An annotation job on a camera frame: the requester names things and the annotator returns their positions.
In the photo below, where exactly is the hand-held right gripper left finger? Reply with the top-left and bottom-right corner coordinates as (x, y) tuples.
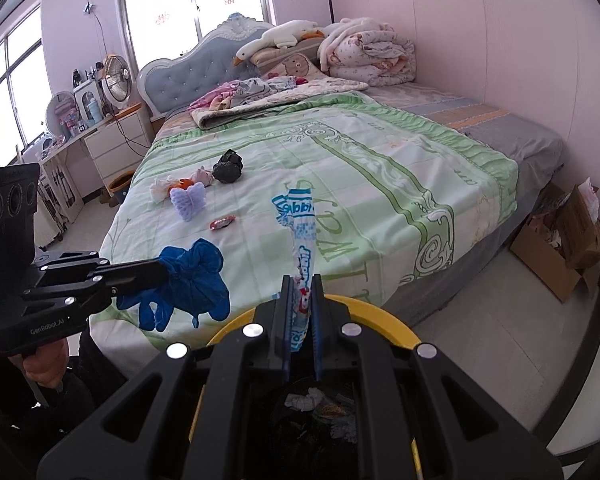
(37, 274), (296, 480)

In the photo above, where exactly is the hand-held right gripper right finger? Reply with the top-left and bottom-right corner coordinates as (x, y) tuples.
(307, 274), (563, 480)

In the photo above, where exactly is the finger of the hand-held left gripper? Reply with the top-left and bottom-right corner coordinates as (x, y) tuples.
(24, 274), (169, 319)
(34, 251), (171, 284)

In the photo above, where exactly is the blue rubber glove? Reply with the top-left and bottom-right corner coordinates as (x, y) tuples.
(116, 238), (231, 332)

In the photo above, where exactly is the yellow rimmed black trash bin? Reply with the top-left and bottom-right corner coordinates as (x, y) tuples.
(187, 295), (423, 480)

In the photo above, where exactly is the purple fluffy cloth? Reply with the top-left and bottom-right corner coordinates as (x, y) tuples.
(170, 182), (207, 222)

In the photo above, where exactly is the blue white snack packet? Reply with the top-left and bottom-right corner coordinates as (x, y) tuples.
(271, 186), (317, 356)

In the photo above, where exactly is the person's left forearm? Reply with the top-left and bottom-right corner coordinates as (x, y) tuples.
(0, 340), (131, 466)

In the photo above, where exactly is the person's left hand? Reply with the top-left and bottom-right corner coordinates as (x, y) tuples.
(22, 341), (70, 391)

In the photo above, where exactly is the small dark wastebasket brown rim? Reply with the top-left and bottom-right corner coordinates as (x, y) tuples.
(107, 170), (136, 197)

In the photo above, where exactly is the white desk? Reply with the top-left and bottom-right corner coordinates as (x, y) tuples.
(32, 122), (106, 246)

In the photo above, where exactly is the side window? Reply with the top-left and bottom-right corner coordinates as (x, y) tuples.
(0, 7), (51, 168)

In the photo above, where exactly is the round table mirror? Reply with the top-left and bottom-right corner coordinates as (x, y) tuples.
(45, 91), (77, 138)

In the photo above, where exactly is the white nightstand with drawers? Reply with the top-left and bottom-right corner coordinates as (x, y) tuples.
(84, 109), (155, 192)

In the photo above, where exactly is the white cosmetics cabinet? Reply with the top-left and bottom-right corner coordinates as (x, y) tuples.
(73, 79), (103, 126)

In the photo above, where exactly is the crumpled black plastic bag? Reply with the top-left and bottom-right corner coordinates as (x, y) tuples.
(212, 149), (244, 184)

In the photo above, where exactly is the electric fan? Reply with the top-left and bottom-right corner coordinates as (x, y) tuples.
(101, 53), (133, 113)

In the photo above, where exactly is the green printed blanket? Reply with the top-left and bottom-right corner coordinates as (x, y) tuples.
(90, 90), (520, 356)

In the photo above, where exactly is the pink garment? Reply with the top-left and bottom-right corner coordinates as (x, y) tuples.
(189, 82), (241, 112)

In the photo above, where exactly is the grey blue printed garment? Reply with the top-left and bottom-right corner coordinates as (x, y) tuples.
(227, 77), (296, 106)

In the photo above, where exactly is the beige thin folded quilt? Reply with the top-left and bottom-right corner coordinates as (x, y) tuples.
(189, 76), (370, 130)

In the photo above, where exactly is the large window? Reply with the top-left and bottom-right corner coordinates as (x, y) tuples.
(114, 0), (276, 73)

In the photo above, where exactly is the cardboard box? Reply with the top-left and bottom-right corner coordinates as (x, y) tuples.
(509, 180), (600, 303)

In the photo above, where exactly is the bear print pillow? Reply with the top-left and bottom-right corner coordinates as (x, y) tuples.
(267, 52), (326, 83)

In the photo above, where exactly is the brown striped pillow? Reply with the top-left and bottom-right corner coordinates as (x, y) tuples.
(250, 42), (321, 68)

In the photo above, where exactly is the folded floral quilt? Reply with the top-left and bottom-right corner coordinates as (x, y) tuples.
(317, 17), (417, 87)

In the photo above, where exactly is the white goose plush toy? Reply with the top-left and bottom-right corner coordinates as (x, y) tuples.
(234, 20), (326, 67)

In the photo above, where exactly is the white plastic bag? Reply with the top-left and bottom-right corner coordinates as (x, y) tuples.
(575, 176), (600, 211)

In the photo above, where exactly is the black heater cable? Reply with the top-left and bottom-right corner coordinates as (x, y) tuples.
(111, 115), (148, 148)

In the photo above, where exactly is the black hanging cord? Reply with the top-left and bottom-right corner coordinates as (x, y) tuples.
(80, 0), (108, 61)

